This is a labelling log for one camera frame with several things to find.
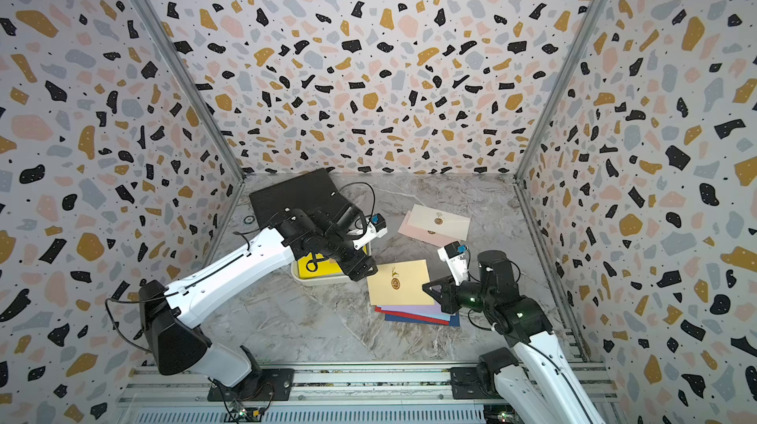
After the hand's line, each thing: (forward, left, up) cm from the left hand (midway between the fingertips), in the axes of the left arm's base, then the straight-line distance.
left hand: (371, 259), depth 74 cm
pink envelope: (+21, -17, -21) cm, 34 cm away
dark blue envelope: (-8, -23, -22) cm, 33 cm away
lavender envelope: (-6, -15, -21) cm, 26 cm away
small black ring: (+28, +47, -20) cm, 58 cm away
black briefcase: (+41, +24, -19) cm, 51 cm away
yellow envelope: (-8, +10, +11) cm, 17 cm away
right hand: (-7, -13, -2) cm, 15 cm away
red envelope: (-5, -1, -20) cm, 21 cm away
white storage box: (+3, +16, -18) cm, 25 cm away
